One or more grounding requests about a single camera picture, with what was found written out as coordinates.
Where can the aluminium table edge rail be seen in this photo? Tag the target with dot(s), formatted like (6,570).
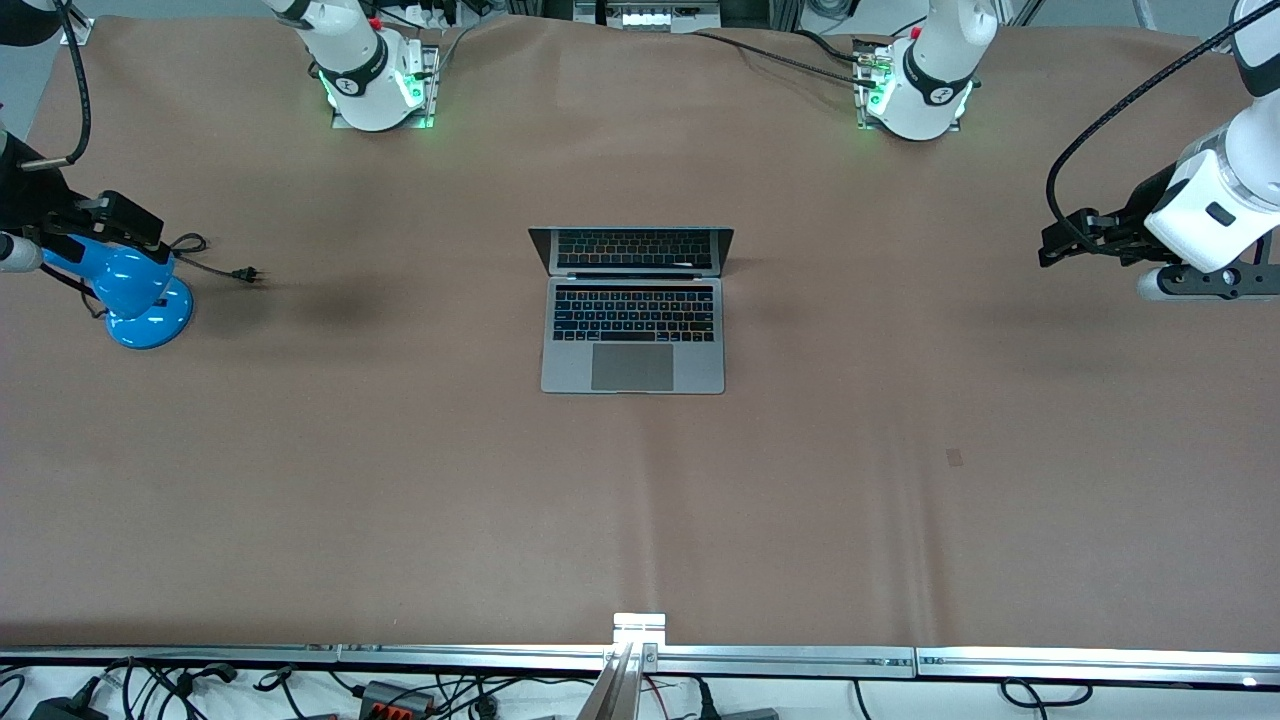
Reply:
(400,657)

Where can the aluminium cross rail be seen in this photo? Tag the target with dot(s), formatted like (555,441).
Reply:
(622,690)

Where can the black power adapter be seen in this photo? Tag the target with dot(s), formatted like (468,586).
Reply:
(65,708)

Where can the white power strip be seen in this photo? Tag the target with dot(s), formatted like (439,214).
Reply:
(435,12)

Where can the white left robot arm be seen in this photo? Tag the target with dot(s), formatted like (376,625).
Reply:
(935,60)

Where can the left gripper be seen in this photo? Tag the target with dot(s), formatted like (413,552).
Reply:
(1133,212)

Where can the silver grey laptop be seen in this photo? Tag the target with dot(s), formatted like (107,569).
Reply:
(632,340)

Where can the brown table mat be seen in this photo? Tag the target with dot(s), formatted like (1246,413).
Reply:
(640,500)

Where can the shiny metal rail bracket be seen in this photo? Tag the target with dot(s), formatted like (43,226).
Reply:
(639,628)

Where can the grey control box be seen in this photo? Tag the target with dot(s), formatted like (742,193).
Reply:
(648,12)

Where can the blue desk lamp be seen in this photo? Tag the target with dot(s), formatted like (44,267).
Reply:
(140,300)

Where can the aluminium frame corner profile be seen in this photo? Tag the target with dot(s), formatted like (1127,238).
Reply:
(76,25)

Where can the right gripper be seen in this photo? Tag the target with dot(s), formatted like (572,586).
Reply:
(22,200)

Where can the black box with orange connectors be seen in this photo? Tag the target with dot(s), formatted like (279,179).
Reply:
(398,696)

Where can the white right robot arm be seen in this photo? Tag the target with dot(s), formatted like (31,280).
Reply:
(360,60)

